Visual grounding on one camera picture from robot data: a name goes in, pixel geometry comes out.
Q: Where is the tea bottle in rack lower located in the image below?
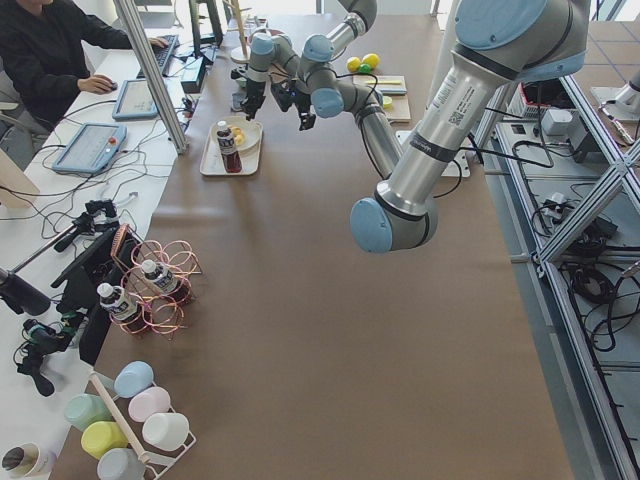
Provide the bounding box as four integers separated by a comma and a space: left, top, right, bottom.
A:
96, 283, 140, 324

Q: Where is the black monitor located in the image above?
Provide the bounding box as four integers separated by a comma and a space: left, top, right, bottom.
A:
188, 0, 225, 64

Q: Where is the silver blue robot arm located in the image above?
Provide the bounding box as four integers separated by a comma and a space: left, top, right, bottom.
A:
247, 1, 590, 253
241, 1, 383, 130

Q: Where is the yellow lemon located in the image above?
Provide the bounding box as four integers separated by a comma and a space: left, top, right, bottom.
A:
346, 57, 362, 73
362, 53, 380, 70

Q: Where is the white cup rack wooden handle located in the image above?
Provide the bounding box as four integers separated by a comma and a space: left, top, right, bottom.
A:
88, 370, 197, 479

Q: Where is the green cup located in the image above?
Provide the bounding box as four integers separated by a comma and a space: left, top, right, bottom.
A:
64, 393, 112, 431

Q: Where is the yellow twisted donut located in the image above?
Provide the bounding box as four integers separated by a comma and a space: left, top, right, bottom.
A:
231, 126, 246, 147

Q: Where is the near teach pendant tablet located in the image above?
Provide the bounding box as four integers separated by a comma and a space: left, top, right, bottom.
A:
52, 123, 127, 175

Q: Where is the copper wire bottle rack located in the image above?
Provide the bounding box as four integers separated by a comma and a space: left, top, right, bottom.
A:
110, 224, 202, 340

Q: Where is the black keyboard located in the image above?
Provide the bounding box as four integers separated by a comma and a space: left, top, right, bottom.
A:
151, 34, 179, 77

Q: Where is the pink ice bowl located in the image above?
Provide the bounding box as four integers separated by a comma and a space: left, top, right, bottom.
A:
251, 29, 286, 53

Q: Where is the grey cup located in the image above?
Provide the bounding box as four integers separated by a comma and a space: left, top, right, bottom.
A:
97, 448, 145, 480

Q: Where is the wooden mug tree stand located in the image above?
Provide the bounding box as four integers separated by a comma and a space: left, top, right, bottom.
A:
223, 0, 251, 65

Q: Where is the far teach pendant tablet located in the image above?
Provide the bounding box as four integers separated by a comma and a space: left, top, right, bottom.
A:
112, 79, 158, 121

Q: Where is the yellow cup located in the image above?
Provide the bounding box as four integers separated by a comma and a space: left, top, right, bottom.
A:
81, 421, 129, 459

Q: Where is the yellow lemon far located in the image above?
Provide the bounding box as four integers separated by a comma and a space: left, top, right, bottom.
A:
362, 53, 380, 70

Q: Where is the aluminium frame post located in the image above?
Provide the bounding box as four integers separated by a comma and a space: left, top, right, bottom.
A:
114, 0, 188, 154

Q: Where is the tea bottle in rack upper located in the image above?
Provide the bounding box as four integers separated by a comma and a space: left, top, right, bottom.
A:
140, 259, 190, 302

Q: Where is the pink cup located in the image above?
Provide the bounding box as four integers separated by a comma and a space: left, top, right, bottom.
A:
128, 386, 171, 423

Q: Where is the green lime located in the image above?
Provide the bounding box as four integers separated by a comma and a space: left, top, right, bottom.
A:
357, 63, 374, 75

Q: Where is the cream rabbit tray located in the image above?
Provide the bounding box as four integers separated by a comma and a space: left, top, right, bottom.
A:
200, 115, 263, 176

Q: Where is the teach pendant tablet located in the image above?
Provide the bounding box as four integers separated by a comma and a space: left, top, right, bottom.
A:
112, 79, 158, 121
52, 123, 127, 175

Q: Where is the seated person in black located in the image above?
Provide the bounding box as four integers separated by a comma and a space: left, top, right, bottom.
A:
0, 0, 170, 126

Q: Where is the steel muddler black tip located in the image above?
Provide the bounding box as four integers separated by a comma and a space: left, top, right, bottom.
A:
376, 85, 407, 96

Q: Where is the blue cup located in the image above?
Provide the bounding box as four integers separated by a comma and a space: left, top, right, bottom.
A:
114, 361, 154, 398

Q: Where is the white cup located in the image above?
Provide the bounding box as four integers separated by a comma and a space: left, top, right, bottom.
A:
142, 412, 190, 451

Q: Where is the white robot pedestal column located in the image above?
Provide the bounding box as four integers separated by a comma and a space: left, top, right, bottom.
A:
394, 0, 474, 178

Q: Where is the yellow plastic knife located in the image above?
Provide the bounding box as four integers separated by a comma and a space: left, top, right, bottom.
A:
365, 78, 403, 85

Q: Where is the grey folded cloth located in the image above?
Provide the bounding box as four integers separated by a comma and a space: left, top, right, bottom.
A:
231, 91, 246, 112

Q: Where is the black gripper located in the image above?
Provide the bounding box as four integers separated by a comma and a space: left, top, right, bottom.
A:
270, 79, 315, 131
231, 67, 268, 121

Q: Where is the black camera tripod rig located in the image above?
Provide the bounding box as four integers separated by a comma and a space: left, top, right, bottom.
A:
1, 199, 138, 397

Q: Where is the tea bottle in rack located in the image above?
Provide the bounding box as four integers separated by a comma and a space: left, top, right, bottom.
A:
140, 259, 190, 302
96, 283, 140, 324

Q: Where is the dark tea bottle on tray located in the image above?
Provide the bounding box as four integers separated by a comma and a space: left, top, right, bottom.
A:
216, 120, 242, 173

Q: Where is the yellow lemon near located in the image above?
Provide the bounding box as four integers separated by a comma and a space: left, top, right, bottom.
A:
346, 57, 362, 73

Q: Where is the white round plate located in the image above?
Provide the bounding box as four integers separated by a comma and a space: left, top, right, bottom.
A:
209, 116, 262, 154

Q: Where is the wooden cutting board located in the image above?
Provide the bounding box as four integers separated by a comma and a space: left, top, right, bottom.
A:
353, 75, 411, 123

